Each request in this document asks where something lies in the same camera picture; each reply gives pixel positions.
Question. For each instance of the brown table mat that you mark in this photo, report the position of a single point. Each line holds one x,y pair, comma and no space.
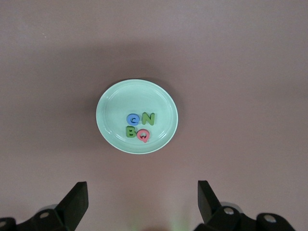
240,60

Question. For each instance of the green letter N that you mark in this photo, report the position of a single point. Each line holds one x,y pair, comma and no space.
148,119

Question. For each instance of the blue letter G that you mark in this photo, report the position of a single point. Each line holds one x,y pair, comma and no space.
128,119

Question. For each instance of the light green plate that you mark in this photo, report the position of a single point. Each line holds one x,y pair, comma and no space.
134,101

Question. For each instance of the green letter B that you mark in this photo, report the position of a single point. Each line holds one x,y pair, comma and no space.
128,132

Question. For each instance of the pink letter Q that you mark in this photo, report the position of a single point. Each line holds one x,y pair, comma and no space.
138,135

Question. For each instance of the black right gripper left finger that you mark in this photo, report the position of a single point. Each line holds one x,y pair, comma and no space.
69,209

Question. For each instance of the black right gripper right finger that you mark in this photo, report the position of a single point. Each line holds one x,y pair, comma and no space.
209,209

